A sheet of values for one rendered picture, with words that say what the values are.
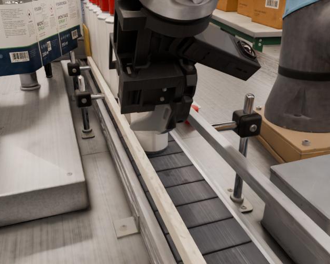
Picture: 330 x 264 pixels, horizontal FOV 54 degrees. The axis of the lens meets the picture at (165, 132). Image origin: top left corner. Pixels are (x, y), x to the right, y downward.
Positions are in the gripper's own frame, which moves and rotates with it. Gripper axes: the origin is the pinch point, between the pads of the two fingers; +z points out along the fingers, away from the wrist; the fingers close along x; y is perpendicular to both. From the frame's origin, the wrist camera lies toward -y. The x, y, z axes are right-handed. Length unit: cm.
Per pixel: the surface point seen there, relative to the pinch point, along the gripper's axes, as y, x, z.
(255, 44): -106, -106, 88
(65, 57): 10, -51, 34
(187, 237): 4.0, 17.5, -7.7
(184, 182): -0.8, 8.5, 1.4
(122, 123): 4.5, -4.4, 4.8
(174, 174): -0.2, 6.6, 2.5
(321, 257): -2.7, 22.8, -15.2
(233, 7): -137, -186, 119
